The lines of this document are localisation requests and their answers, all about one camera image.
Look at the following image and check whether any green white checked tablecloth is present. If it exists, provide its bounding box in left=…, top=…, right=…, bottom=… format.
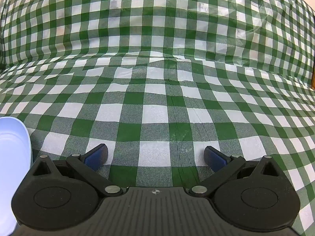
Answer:
left=0, top=0, right=315, bottom=236

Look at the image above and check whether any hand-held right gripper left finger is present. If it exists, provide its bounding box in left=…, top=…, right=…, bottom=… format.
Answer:
left=32, top=144, right=122, bottom=197

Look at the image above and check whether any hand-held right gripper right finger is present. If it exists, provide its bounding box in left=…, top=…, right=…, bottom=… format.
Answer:
left=189, top=146, right=283, bottom=197

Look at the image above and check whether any light blue plate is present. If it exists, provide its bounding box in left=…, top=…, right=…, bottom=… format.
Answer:
left=0, top=117, right=32, bottom=235

